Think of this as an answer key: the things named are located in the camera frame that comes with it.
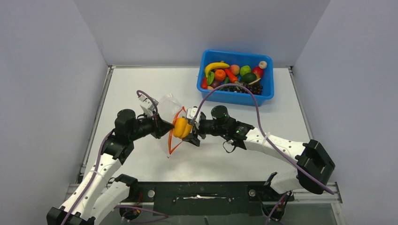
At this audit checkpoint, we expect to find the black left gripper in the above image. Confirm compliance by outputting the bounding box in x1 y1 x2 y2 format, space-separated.
129 110 174 141

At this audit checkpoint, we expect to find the yellow toy bell pepper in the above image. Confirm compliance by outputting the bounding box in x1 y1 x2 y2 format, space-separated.
173 117 192 139

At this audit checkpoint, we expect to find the clear zip top bag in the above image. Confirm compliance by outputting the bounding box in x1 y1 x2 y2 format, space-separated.
157 93 187 159

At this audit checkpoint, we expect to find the toy avocado half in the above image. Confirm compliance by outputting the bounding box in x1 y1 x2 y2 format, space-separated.
240 73 261 86

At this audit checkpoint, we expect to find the red toy apple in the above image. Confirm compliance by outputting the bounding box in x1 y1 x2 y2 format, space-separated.
252 66 264 79

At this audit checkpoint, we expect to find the white toy garlic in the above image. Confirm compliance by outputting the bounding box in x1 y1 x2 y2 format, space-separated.
258 61 268 69

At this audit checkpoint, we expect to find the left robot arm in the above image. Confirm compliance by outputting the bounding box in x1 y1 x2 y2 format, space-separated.
46 109 174 225

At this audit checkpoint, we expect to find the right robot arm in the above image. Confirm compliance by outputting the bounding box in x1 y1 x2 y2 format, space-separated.
173 105 336 200

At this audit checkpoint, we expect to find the red toy chili pepper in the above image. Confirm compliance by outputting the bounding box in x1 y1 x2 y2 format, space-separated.
200 77 208 90

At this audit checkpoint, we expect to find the purple toy onion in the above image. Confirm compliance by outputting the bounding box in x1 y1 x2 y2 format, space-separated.
210 80 222 89

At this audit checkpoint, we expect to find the green toy leaf vegetable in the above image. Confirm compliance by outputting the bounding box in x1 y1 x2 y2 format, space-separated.
207 71 214 86

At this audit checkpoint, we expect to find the orange toy tangerine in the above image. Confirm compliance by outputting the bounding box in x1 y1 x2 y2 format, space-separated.
214 69 227 82

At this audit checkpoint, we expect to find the orange toy carrot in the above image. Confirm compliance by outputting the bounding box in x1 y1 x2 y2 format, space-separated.
224 68 241 85

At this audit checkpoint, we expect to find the yellow toy banana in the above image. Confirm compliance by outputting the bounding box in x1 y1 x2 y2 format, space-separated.
204 62 230 78

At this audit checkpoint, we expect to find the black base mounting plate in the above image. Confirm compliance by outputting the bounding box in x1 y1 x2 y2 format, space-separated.
99 173 296 218

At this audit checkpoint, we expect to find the toy peach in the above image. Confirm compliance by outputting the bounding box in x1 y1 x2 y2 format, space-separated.
230 65 240 76

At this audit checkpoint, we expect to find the dark toy grapes bunch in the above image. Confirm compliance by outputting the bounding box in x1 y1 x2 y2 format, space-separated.
222 83 263 95

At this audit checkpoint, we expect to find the green toy lime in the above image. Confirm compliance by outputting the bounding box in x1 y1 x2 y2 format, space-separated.
239 65 252 76

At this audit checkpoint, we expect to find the blue plastic bin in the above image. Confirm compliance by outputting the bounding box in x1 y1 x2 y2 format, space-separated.
197 50 275 106

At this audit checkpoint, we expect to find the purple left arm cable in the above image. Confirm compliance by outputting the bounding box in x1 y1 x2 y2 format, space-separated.
61 90 159 225

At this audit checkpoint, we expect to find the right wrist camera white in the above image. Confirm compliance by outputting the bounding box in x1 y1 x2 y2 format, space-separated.
186 106 200 125

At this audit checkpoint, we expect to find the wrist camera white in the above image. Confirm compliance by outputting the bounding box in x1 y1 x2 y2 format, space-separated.
186 106 200 125
138 94 159 117

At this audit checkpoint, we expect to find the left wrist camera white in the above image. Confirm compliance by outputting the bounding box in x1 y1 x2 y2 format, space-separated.
138 94 159 117

